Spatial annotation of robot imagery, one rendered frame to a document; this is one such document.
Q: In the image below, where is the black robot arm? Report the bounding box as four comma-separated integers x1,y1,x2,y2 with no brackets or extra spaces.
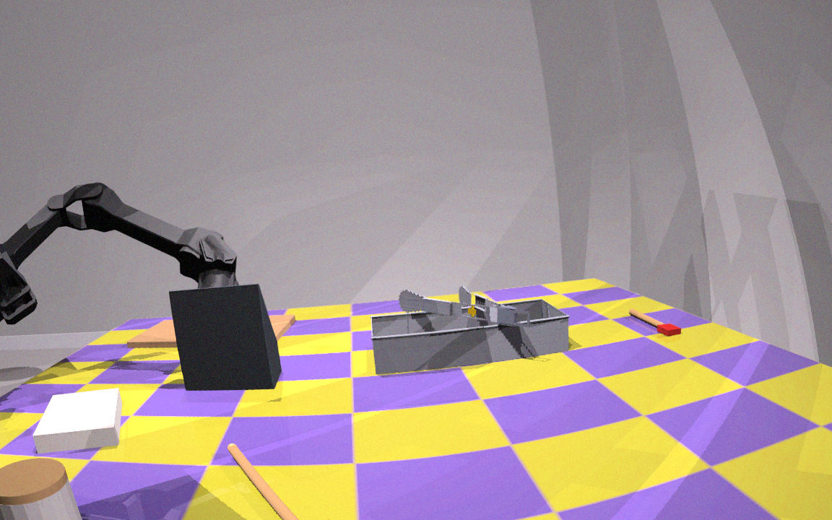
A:
0,182,238,289

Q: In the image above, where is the light wooden board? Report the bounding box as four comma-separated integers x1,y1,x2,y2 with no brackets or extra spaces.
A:
127,314,295,348

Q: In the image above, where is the white flat box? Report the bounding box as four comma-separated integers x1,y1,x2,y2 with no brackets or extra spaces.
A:
33,388,122,454

